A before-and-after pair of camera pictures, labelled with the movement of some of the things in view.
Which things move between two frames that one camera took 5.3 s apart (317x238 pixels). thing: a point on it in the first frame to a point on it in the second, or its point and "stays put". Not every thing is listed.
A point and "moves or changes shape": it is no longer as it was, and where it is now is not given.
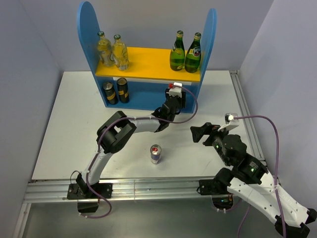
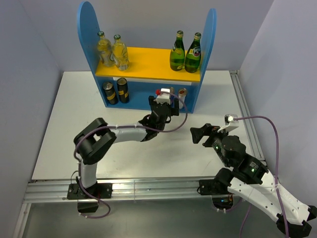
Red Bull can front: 155,150 moves or changes shape
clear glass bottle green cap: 120,54 stays put
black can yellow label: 124,94 stays put
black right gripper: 207,128 stays put
